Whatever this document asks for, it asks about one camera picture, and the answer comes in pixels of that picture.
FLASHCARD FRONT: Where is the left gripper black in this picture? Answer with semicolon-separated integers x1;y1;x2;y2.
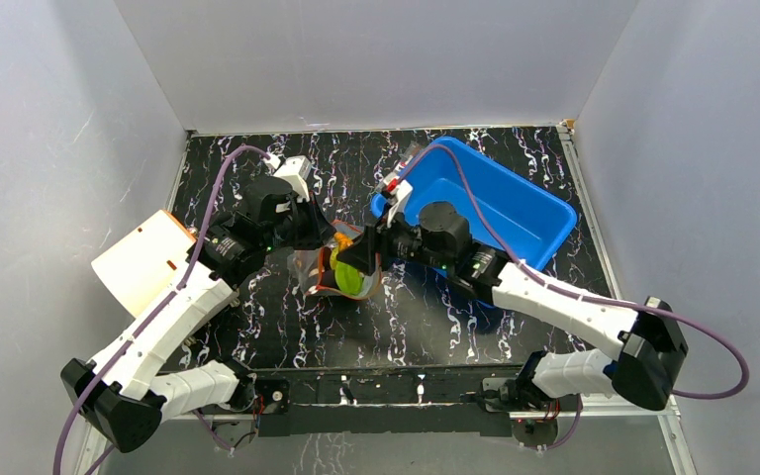
263;191;336;254

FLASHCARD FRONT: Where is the clear zip bag orange zipper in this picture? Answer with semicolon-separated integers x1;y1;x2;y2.
287;220;382;301

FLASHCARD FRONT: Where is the orange toy food piece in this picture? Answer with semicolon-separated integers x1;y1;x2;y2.
333;232;353;249

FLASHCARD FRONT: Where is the blue plastic bin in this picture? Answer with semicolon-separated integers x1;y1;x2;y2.
371;137;578;270

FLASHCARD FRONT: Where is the green toy leaf vegetable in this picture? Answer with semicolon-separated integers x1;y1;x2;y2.
333;262;365;297

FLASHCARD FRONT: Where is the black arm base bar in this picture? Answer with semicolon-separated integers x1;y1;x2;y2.
246;364;578;443

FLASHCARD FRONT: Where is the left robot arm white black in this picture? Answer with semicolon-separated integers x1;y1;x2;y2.
60;173;333;452

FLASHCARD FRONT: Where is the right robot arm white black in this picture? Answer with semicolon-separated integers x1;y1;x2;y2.
337;202;688;411

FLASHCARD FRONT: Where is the black marbled table mat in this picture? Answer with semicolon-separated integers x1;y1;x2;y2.
165;126;616;371

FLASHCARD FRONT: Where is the small clear marker box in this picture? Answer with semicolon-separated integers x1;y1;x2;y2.
379;142;424;190

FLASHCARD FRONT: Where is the white paper towel roll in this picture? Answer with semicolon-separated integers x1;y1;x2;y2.
91;210;195;318

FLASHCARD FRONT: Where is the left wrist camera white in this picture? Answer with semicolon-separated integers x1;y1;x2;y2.
273;155;311;202

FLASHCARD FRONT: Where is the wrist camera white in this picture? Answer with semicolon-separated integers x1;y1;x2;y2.
382;178;413;228
273;155;311;202

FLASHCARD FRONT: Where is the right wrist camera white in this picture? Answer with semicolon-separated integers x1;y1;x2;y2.
382;178;413;228

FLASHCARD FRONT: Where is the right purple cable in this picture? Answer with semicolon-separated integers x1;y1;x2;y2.
386;142;751;453

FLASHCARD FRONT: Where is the purple cable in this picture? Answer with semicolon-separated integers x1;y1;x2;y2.
386;142;751;453
51;144;283;475

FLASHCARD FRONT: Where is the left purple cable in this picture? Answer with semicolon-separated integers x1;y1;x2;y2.
51;144;283;475

